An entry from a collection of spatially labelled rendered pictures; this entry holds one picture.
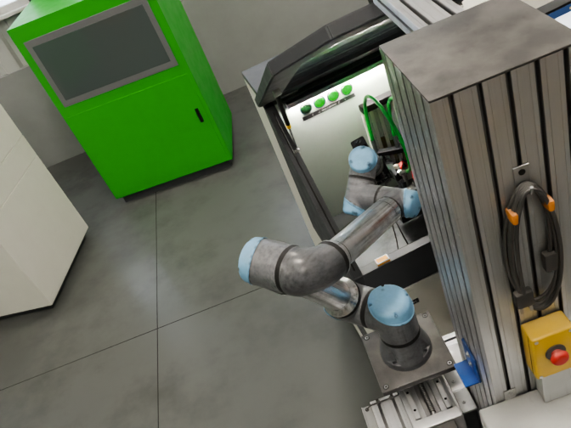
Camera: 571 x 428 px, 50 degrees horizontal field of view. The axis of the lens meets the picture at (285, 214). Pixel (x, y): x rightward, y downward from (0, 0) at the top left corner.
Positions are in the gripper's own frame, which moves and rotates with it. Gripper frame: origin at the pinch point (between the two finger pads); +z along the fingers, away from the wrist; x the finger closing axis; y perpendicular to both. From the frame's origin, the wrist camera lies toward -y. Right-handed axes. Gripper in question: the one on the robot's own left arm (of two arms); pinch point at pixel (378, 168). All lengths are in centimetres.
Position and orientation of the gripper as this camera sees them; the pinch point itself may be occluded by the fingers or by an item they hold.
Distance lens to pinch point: 202.7
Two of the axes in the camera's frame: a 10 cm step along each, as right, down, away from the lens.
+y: 4.4, 8.7, -2.0
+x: 8.4, -4.8, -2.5
